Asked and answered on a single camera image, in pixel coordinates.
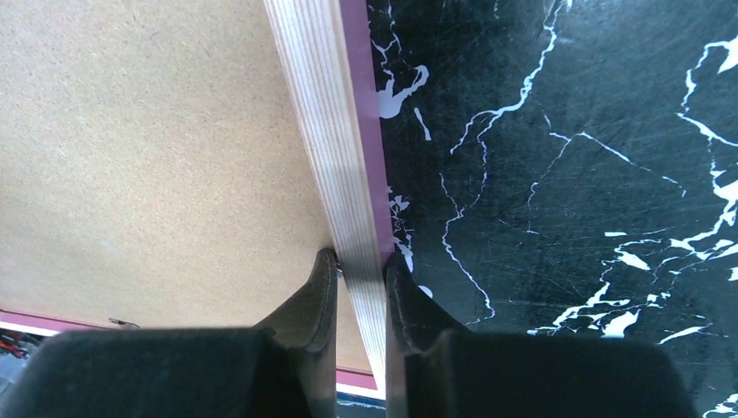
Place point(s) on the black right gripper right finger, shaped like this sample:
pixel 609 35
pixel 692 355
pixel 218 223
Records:
pixel 437 367

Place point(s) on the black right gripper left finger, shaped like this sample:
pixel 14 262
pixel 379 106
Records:
pixel 283 366

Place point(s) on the brown backing board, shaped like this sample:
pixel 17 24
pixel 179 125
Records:
pixel 152 168

